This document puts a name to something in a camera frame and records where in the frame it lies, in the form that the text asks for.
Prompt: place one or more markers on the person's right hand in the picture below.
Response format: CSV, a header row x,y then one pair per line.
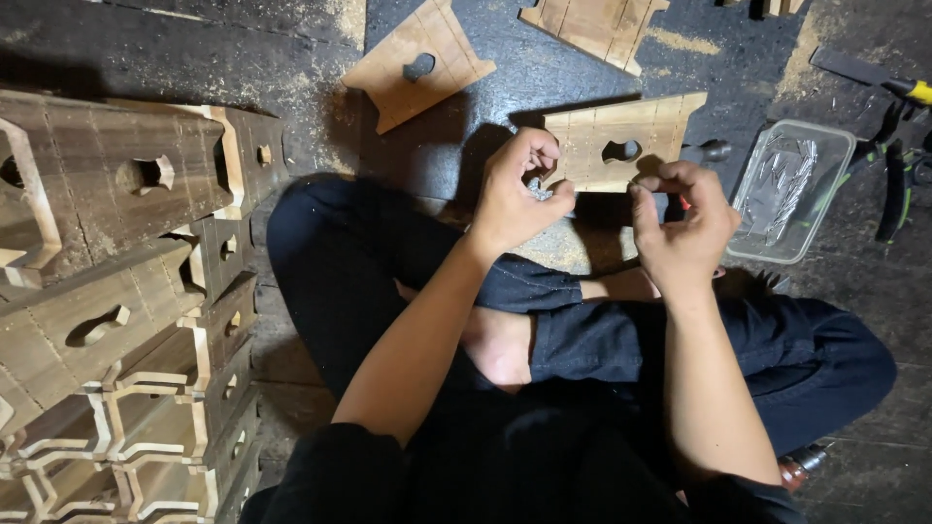
x,y
688,233

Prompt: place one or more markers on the person's left hand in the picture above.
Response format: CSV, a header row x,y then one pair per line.
x,y
506,204

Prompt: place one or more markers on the bunch of small steel nails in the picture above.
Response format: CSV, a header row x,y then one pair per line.
x,y
539,191

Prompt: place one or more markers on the clear plastic container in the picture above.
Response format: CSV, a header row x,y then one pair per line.
x,y
743,236

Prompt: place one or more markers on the hammer with steel head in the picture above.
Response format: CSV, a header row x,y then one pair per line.
x,y
710,151

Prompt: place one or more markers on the heap of steel nails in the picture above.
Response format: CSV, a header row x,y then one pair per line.
x,y
790,185

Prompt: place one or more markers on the wooden panel with keyhole cutout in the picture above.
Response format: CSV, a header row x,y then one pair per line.
x,y
619,127
408,80

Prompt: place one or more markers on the person's bare foot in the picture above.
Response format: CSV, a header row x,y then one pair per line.
x,y
502,349

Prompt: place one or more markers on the person's dark trousers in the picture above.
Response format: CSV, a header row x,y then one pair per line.
x,y
335,276

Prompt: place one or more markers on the wooden panel with scored lines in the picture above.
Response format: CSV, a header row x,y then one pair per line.
x,y
593,25

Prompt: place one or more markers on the black and green pliers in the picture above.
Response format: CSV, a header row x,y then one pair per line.
x,y
894,182

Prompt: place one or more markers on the small wooden offcut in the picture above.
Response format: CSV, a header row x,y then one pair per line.
x,y
775,6

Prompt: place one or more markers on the person's black shirt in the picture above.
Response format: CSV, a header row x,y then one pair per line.
x,y
473,473

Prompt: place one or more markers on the stack of assembled wooden boxes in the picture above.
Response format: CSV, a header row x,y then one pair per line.
x,y
109,313

